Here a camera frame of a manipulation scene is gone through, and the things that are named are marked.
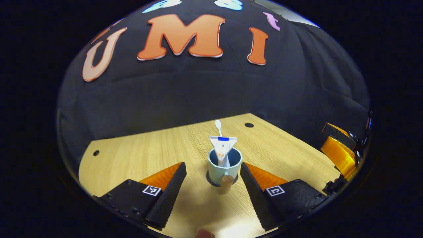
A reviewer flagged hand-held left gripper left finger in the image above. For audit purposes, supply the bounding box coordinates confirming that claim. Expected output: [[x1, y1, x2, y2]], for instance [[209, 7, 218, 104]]
[[93, 161, 187, 231]]

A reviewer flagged light blue cup wooden handle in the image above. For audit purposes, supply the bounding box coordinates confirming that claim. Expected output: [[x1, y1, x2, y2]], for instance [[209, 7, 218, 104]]
[[207, 147, 243, 195]]

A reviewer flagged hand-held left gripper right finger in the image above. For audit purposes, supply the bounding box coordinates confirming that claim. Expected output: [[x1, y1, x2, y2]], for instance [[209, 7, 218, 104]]
[[240, 162, 328, 232]]

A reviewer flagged black backdrop cloth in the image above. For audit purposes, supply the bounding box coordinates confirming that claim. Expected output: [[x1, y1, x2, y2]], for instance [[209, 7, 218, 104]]
[[56, 0, 370, 172]]

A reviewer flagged dark round coaster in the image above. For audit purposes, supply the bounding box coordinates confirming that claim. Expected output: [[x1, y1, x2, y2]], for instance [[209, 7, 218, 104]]
[[206, 170, 239, 188]]

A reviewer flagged wooden desktop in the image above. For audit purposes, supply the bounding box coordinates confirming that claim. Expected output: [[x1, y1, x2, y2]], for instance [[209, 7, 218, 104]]
[[79, 113, 341, 238]]

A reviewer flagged white toothpaste tube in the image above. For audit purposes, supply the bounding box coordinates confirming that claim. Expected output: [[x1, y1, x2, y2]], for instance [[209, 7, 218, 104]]
[[209, 136, 238, 167]]

